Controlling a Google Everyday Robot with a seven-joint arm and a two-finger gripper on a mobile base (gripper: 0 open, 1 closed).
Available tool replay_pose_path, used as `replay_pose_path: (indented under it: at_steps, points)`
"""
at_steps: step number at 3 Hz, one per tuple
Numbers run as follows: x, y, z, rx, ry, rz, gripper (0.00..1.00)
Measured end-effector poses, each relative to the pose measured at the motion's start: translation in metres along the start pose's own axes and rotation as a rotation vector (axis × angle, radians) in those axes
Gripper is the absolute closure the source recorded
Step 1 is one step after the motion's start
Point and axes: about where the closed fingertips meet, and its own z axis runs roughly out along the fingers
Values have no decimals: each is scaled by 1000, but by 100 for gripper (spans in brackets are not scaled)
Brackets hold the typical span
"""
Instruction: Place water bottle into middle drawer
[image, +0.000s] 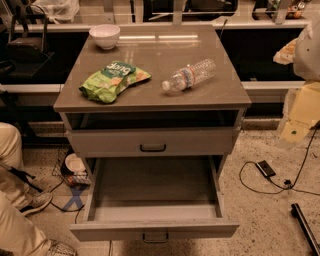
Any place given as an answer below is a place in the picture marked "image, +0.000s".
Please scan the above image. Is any open bottom drawer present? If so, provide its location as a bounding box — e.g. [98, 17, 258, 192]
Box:
[70, 156, 239, 243]

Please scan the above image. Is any black chair in background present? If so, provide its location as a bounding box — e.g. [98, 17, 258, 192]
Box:
[7, 5, 50, 63]

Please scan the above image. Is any black bar on floor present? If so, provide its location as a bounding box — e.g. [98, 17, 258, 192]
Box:
[291, 203, 320, 256]

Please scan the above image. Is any black phone on floor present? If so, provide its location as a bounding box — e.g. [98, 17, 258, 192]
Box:
[256, 160, 276, 178]

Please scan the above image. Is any clear plastic water bottle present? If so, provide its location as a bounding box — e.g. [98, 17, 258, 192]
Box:
[161, 59, 216, 91]

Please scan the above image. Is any black cable on floor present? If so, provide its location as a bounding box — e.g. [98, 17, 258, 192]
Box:
[238, 124, 320, 197]

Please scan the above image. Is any closed upper drawer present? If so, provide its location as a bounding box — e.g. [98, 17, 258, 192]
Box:
[66, 127, 240, 158]

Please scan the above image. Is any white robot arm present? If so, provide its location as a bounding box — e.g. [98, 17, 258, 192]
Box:
[273, 15, 320, 143]

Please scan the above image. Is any green chip bag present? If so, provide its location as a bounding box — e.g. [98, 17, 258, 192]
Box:
[79, 61, 151, 104]

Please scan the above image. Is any person's leg in khaki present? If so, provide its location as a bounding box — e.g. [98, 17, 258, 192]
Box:
[0, 123, 51, 256]

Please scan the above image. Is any blue tape cross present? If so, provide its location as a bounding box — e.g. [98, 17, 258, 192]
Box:
[62, 185, 87, 211]

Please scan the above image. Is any grey drawer cabinet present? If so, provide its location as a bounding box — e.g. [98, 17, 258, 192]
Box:
[53, 24, 253, 243]

